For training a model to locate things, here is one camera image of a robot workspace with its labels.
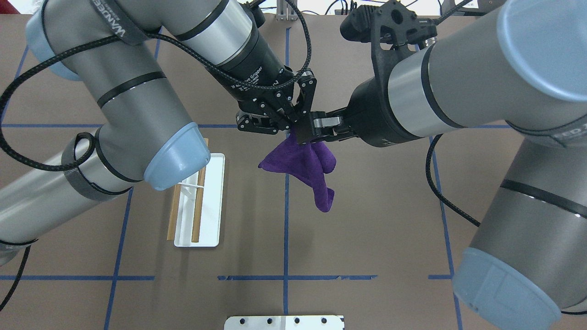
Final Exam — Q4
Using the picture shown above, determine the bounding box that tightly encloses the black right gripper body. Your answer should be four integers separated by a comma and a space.
322, 78, 413, 148

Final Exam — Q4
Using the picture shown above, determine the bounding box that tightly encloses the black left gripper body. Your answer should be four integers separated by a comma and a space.
216, 35, 316, 134

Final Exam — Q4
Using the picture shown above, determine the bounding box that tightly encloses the purple microfibre towel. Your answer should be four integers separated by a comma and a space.
258, 129, 336, 213

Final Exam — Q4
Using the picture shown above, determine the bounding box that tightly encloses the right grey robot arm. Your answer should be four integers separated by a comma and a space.
296, 0, 586, 330

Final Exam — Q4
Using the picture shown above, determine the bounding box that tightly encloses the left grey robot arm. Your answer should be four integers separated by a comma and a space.
1, 0, 311, 264

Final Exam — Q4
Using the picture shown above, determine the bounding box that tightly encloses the right wooden rack rod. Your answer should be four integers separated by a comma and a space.
190, 166, 207, 243

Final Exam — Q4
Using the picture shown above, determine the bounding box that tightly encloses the wooden rack rod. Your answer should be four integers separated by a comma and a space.
190, 166, 207, 243
167, 184, 182, 241

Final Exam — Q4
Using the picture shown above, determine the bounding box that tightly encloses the white metal rack crossbar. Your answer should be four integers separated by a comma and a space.
177, 182, 204, 189

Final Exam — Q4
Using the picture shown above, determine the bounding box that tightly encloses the white rack base tray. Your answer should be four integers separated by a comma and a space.
173, 153, 226, 248

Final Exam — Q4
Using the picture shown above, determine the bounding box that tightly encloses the left wooden rack rod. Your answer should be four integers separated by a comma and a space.
167, 184, 182, 241

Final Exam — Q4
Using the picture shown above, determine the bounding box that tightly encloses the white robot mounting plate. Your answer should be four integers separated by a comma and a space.
224, 315, 345, 330

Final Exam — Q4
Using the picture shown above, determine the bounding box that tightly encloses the black braided cable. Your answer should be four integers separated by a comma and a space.
0, 0, 313, 312

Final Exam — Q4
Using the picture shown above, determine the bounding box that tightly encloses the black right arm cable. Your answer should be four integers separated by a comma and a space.
425, 134, 482, 228

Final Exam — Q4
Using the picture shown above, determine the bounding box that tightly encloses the grey metal post bracket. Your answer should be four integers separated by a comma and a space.
276, 0, 299, 22

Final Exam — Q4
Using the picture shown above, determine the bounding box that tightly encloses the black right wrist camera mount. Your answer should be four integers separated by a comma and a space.
340, 0, 437, 80

